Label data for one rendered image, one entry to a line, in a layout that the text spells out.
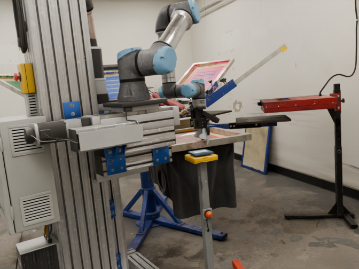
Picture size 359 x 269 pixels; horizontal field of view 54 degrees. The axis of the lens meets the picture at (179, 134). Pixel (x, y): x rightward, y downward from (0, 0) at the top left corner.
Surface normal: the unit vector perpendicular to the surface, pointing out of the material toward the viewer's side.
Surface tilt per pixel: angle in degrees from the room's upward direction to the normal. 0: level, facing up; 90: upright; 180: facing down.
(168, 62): 95
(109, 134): 90
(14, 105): 90
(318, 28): 90
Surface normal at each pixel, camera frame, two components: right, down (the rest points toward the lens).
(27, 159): 0.54, 0.07
